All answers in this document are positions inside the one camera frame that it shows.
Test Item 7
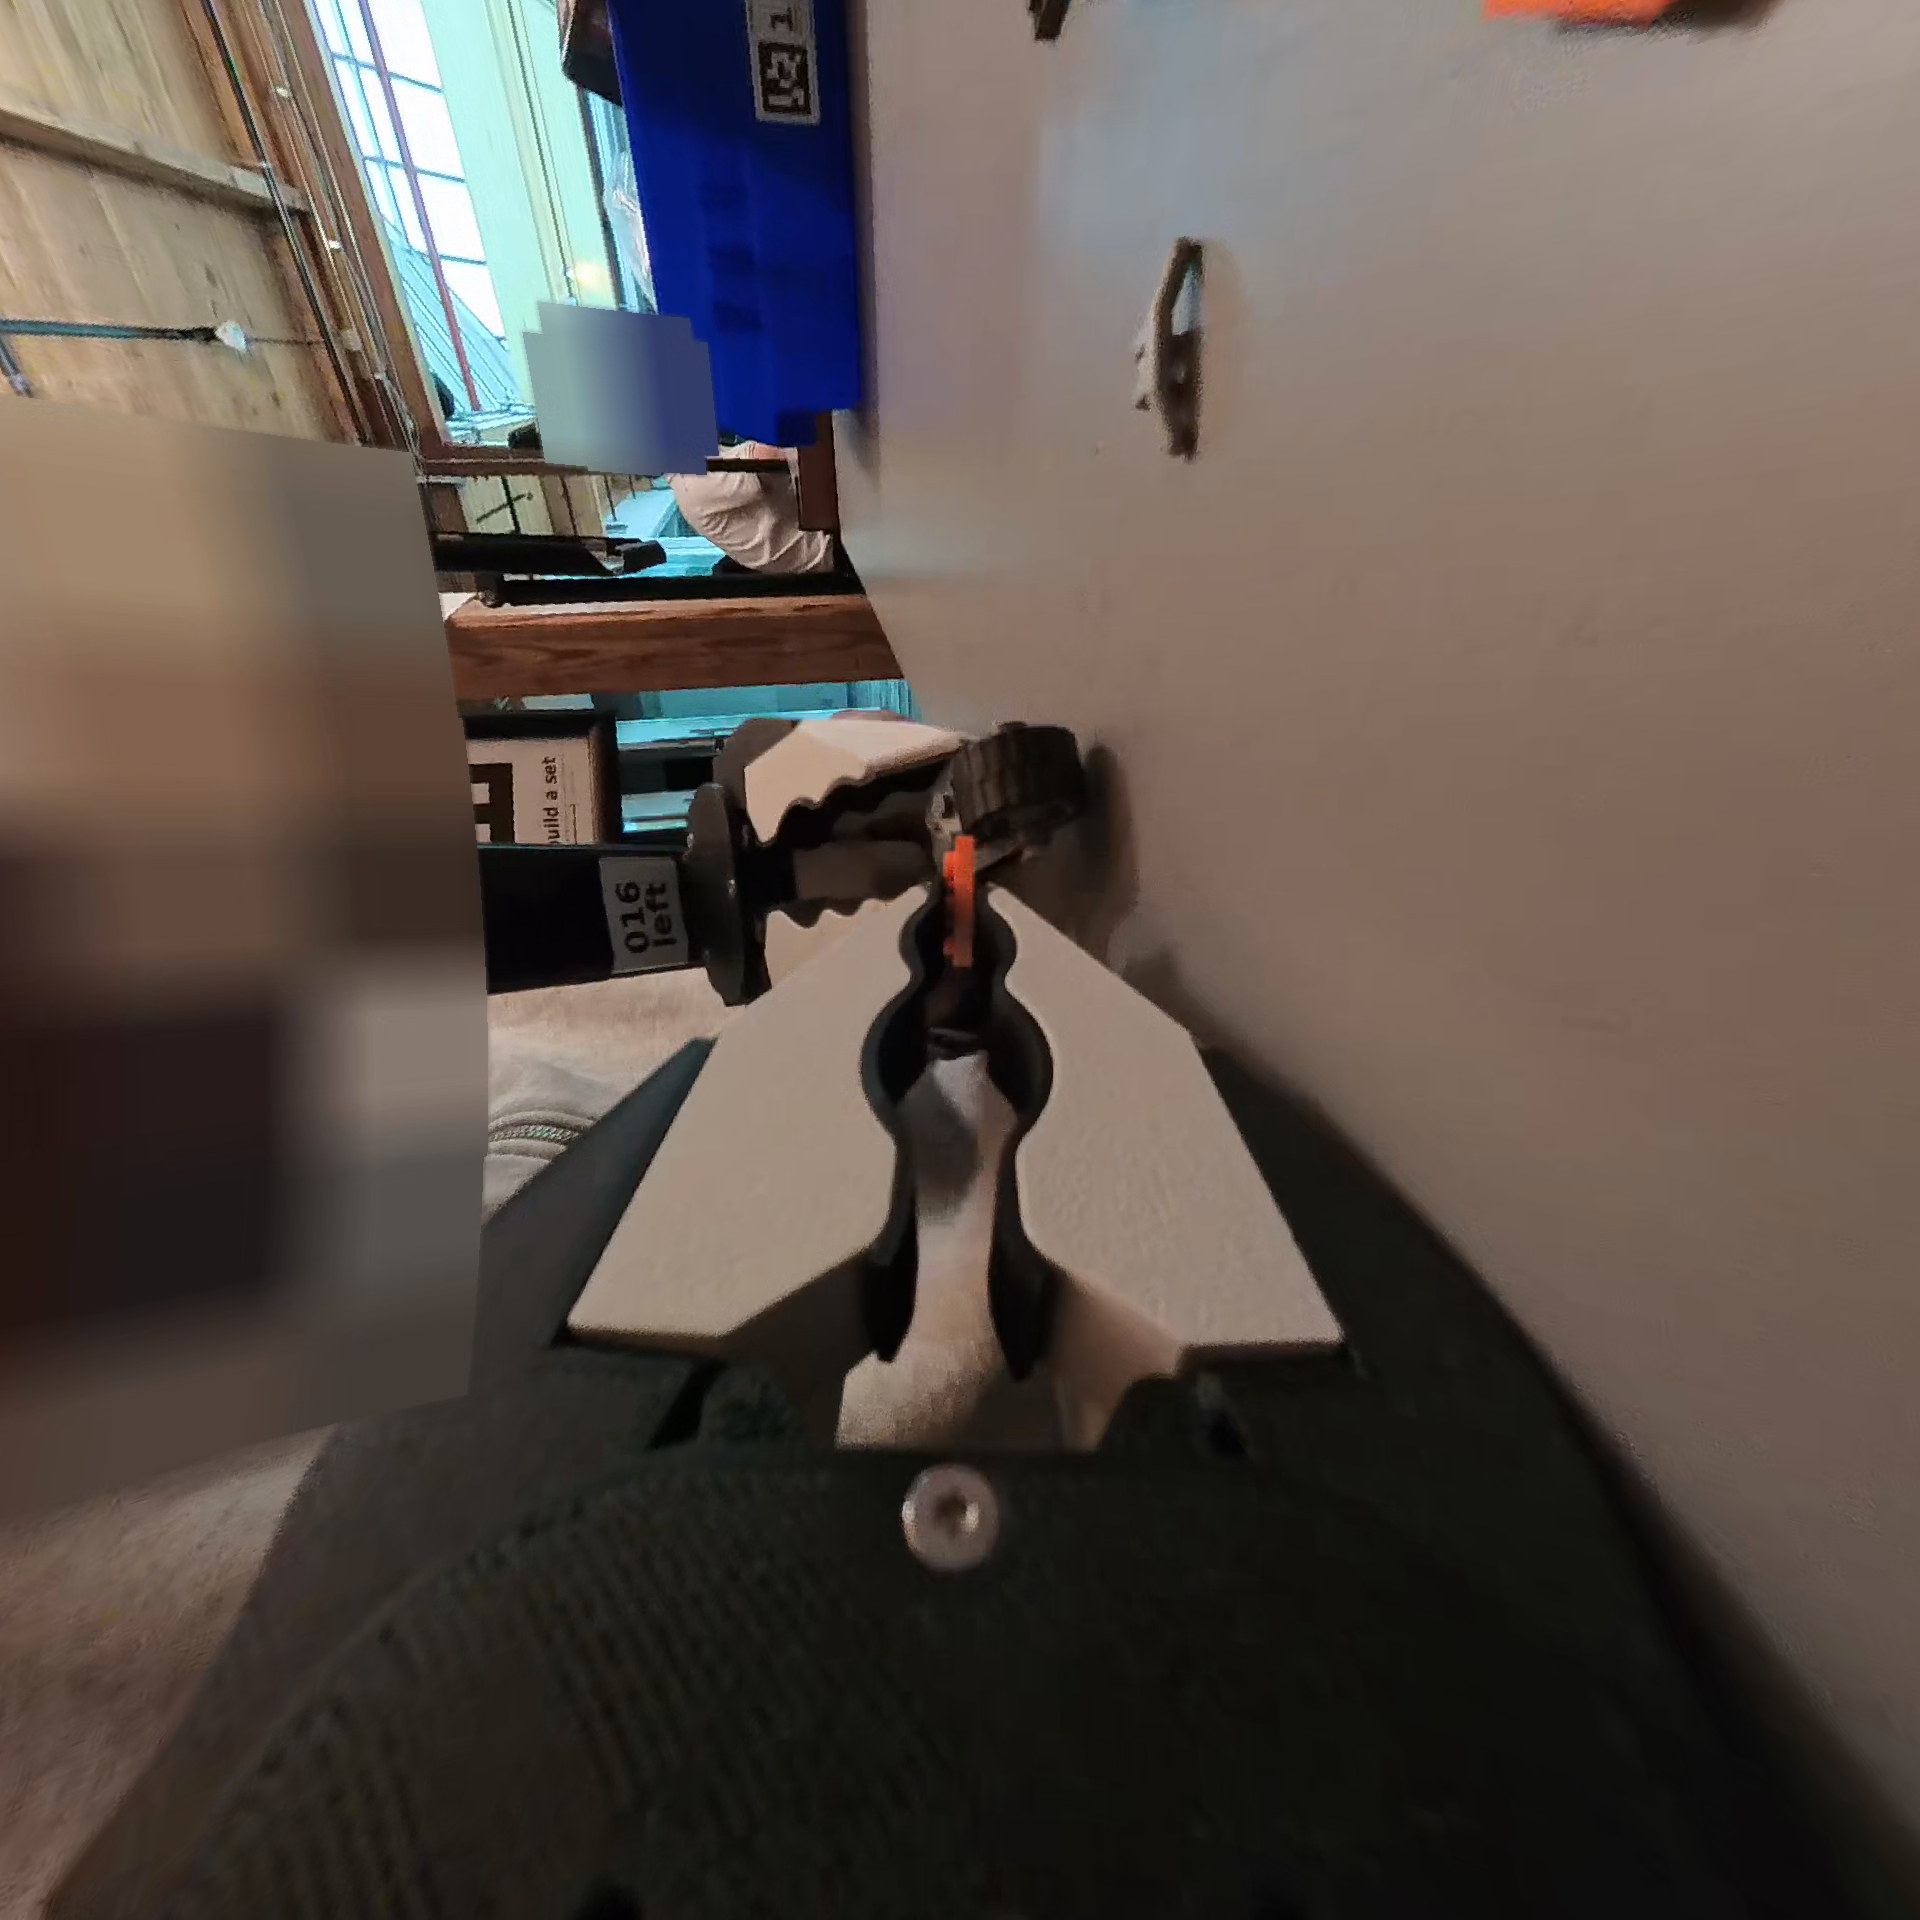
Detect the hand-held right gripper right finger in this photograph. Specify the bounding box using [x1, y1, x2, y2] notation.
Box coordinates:
[984, 884, 1347, 1451]

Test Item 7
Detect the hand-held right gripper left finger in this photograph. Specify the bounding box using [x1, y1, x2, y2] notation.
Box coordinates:
[568, 884, 923, 1445]

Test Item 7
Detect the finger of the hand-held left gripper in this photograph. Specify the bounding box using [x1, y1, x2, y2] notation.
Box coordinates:
[745, 717, 980, 848]
[761, 837, 946, 990]

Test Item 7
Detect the black lego wheel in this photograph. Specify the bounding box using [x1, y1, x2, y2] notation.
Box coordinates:
[945, 724, 1086, 860]

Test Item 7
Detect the white printed sign card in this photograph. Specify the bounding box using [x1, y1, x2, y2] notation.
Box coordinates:
[464, 715, 621, 850]

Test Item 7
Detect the wooden table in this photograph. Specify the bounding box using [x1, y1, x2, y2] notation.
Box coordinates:
[444, 592, 906, 703]

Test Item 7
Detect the blue plastic bin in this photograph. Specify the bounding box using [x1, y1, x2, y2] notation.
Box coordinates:
[603, 0, 875, 442]

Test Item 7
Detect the window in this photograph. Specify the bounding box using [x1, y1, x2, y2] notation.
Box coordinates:
[305, 0, 665, 452]

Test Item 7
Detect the black metal frame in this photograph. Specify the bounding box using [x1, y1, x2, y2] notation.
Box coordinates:
[426, 530, 673, 611]

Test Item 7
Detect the small grey lego bracket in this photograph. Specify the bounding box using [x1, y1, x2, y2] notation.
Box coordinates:
[1131, 236, 1210, 462]

